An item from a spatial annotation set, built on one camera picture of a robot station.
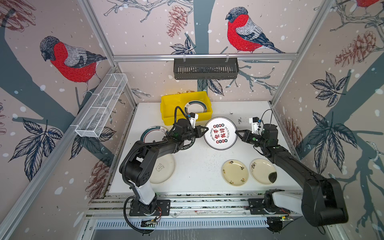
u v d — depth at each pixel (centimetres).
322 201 41
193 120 82
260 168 84
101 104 79
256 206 73
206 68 104
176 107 75
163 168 87
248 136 74
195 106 118
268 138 66
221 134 86
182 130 72
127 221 68
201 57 95
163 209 73
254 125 77
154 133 103
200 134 79
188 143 78
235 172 85
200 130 80
